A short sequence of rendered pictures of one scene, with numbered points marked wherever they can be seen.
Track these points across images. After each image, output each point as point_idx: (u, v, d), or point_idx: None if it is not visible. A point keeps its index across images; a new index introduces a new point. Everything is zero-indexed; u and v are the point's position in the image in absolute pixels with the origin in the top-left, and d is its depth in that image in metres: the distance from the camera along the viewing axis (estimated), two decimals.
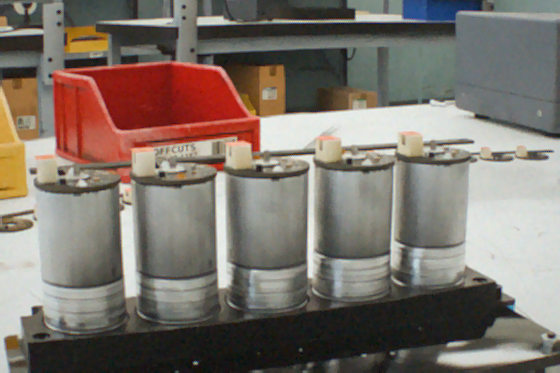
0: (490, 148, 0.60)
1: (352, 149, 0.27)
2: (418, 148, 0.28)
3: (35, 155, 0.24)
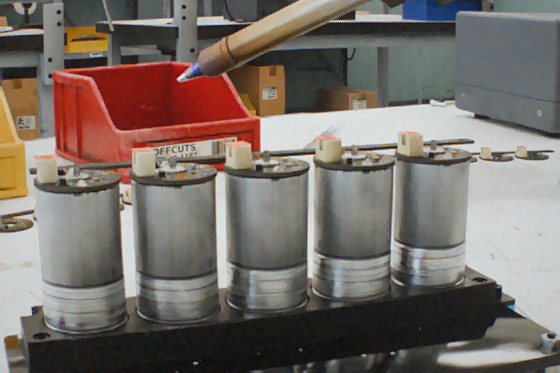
0: (490, 148, 0.60)
1: (352, 149, 0.27)
2: (418, 148, 0.28)
3: (35, 155, 0.24)
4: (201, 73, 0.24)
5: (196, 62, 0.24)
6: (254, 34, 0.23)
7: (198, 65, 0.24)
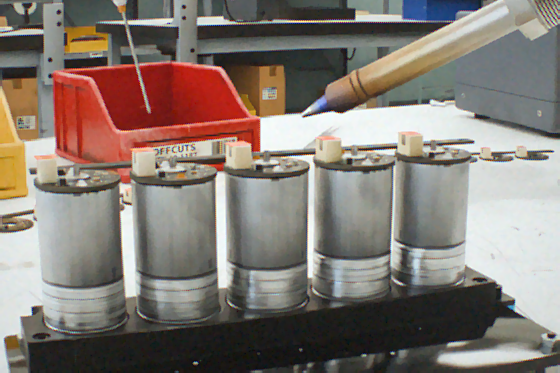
0: (490, 148, 0.60)
1: (352, 149, 0.27)
2: (418, 148, 0.28)
3: (35, 155, 0.24)
4: (329, 109, 0.23)
5: (322, 97, 0.23)
6: (388, 68, 0.22)
7: (325, 100, 0.23)
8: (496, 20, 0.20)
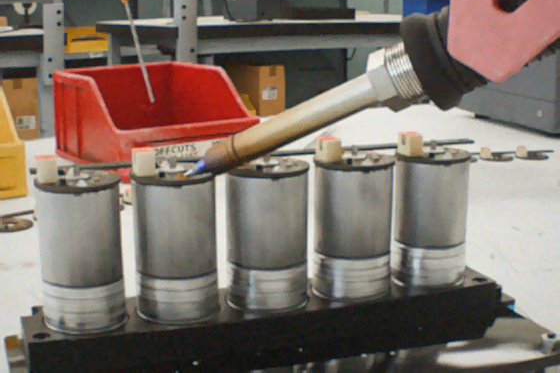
0: (490, 148, 0.60)
1: (352, 149, 0.27)
2: (418, 148, 0.28)
3: (35, 155, 0.24)
4: (208, 171, 0.24)
5: (202, 159, 0.24)
6: (259, 136, 0.23)
7: (204, 163, 0.24)
8: (361, 94, 0.22)
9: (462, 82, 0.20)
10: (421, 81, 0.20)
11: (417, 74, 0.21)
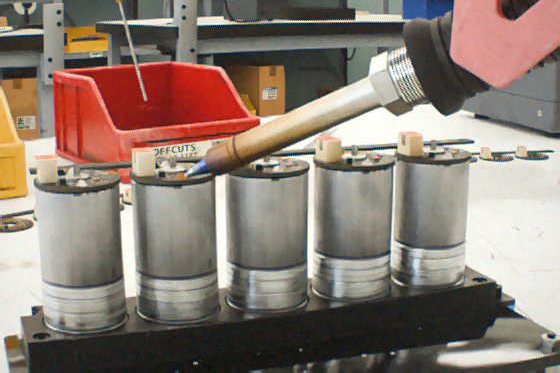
0: (490, 148, 0.60)
1: (352, 149, 0.27)
2: (418, 148, 0.28)
3: (35, 155, 0.24)
4: (208, 171, 0.24)
5: (203, 159, 0.24)
6: (261, 137, 0.23)
7: (205, 163, 0.24)
8: (363, 97, 0.22)
9: (464, 87, 0.21)
10: (423, 86, 0.20)
11: (419, 78, 0.21)
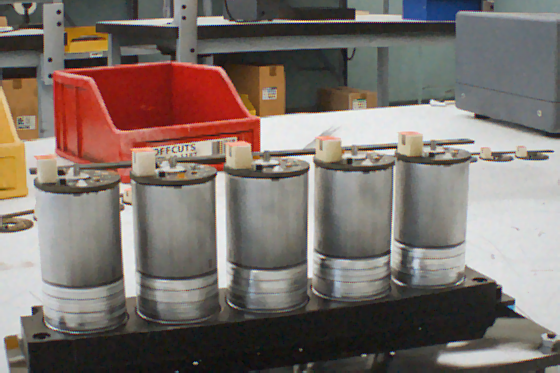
0: (490, 148, 0.60)
1: (352, 149, 0.27)
2: (418, 148, 0.28)
3: (35, 155, 0.24)
4: None
5: None
6: None
7: None
8: None
9: None
10: None
11: None
